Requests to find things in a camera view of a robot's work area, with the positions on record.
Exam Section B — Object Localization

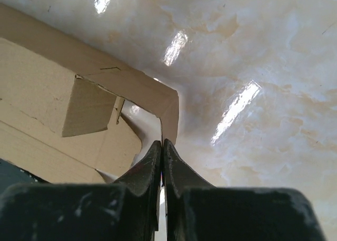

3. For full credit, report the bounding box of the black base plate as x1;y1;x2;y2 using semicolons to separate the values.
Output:
0;159;47;190

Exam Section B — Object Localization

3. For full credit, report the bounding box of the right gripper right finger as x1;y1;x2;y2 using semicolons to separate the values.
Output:
162;140;325;240

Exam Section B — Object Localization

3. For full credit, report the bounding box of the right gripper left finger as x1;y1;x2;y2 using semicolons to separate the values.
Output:
1;141;161;240

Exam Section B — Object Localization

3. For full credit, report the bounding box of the brown cardboard box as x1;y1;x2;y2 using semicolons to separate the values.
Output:
1;5;179;183

